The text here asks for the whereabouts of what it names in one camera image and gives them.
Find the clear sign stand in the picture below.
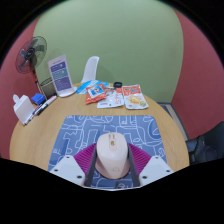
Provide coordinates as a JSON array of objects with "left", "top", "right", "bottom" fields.
[{"left": 47, "top": 54, "right": 78, "bottom": 98}]

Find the dark mesh pen cup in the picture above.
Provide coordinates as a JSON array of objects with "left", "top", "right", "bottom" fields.
[{"left": 39, "top": 77, "right": 56, "bottom": 99}]

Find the white tissue box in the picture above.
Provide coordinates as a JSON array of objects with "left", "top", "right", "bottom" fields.
[{"left": 12, "top": 94, "right": 35, "bottom": 125}]

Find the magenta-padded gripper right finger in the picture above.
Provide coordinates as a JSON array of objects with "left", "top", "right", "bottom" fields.
[{"left": 127, "top": 143, "right": 175, "bottom": 188}]

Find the blue patterned mouse pad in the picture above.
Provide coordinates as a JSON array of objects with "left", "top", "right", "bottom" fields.
[{"left": 47, "top": 114, "right": 168, "bottom": 191}]

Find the light blue packet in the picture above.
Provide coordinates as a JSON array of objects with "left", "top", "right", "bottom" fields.
[{"left": 75, "top": 79, "right": 110, "bottom": 95}]

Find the whiteboard marker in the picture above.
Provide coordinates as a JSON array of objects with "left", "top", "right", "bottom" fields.
[
  {"left": 34, "top": 95, "right": 58, "bottom": 117},
  {"left": 23, "top": 103, "right": 44, "bottom": 126}
]

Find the blue whiteboard eraser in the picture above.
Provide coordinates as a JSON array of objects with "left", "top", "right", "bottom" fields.
[{"left": 30, "top": 93, "right": 47, "bottom": 106}]

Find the pale pink computer mouse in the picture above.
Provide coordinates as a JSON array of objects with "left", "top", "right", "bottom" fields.
[{"left": 94, "top": 132, "right": 129, "bottom": 180}]

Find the black standing fan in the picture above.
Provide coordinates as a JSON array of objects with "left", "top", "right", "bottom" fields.
[{"left": 15, "top": 35, "right": 48, "bottom": 95}]

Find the orange snack packet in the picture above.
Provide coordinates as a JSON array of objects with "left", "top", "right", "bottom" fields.
[{"left": 84, "top": 83, "right": 108, "bottom": 106}]

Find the red and white snack packet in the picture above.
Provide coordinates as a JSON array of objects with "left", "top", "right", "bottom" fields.
[{"left": 121, "top": 84, "right": 150, "bottom": 110}]

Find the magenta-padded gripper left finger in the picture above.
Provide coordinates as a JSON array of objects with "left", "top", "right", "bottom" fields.
[{"left": 48, "top": 143, "right": 98, "bottom": 188}]

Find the black office chair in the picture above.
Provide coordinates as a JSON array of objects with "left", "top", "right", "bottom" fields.
[{"left": 201, "top": 121, "right": 224, "bottom": 143}]

